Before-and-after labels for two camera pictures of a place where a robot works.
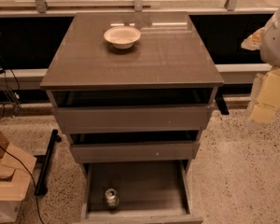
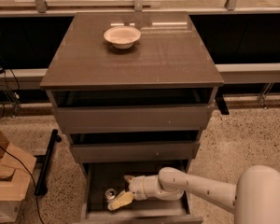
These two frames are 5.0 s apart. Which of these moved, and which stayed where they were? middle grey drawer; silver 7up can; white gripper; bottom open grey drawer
Moved: white gripper
Stayed: silver 7up can; middle grey drawer; bottom open grey drawer
